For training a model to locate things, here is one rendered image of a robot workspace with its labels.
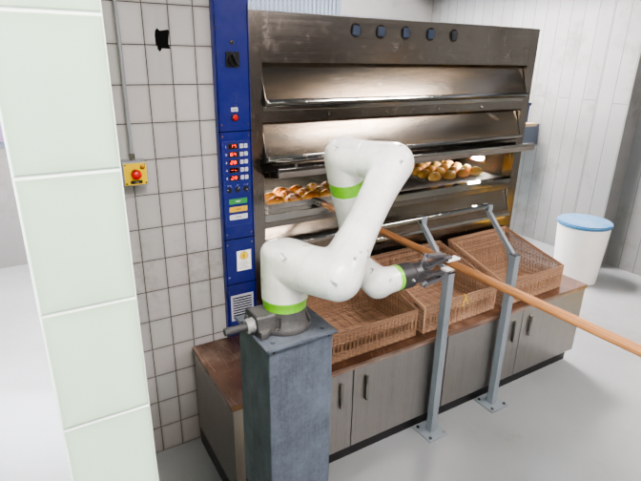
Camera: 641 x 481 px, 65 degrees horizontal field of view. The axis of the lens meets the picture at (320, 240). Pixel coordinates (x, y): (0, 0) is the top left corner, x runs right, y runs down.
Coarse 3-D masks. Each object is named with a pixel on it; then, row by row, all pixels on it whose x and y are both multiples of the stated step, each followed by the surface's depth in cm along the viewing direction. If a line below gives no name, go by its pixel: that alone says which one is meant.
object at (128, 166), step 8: (120, 160) 201; (128, 160) 202; (136, 160) 202; (144, 160) 202; (128, 168) 200; (136, 168) 201; (144, 168) 203; (128, 176) 200; (144, 176) 204; (128, 184) 201; (136, 184) 203; (144, 184) 205
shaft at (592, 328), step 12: (324, 204) 257; (396, 240) 212; (408, 240) 206; (420, 252) 200; (432, 252) 195; (456, 264) 184; (480, 276) 175; (504, 288) 167; (516, 288) 165; (528, 300) 159; (540, 300) 157; (552, 312) 152; (564, 312) 150; (576, 324) 146; (588, 324) 144; (600, 336) 141; (612, 336) 138; (624, 348) 136; (636, 348) 133
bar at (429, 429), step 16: (464, 208) 266; (480, 208) 271; (384, 224) 239; (400, 224) 244; (496, 224) 272; (304, 240) 218; (432, 240) 248; (512, 256) 264; (512, 272) 266; (448, 288) 243; (448, 304) 246; (448, 320) 250; (496, 352) 285; (432, 368) 261; (496, 368) 287; (432, 384) 263; (496, 384) 291; (432, 400) 266; (480, 400) 299; (496, 400) 299; (432, 416) 268; (432, 432) 272; (448, 432) 272
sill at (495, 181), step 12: (480, 180) 325; (492, 180) 326; (504, 180) 332; (408, 192) 294; (420, 192) 296; (432, 192) 301; (444, 192) 306; (312, 204) 266; (276, 216) 250; (288, 216) 254; (300, 216) 257
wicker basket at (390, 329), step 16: (320, 304) 271; (352, 304) 282; (368, 304) 286; (384, 304) 274; (400, 304) 263; (336, 320) 269; (352, 320) 269; (368, 320) 270; (384, 320) 241; (400, 320) 264; (416, 320) 253; (336, 336) 228; (352, 336) 234; (368, 336) 239; (384, 336) 245; (400, 336) 251; (336, 352) 240; (352, 352) 236
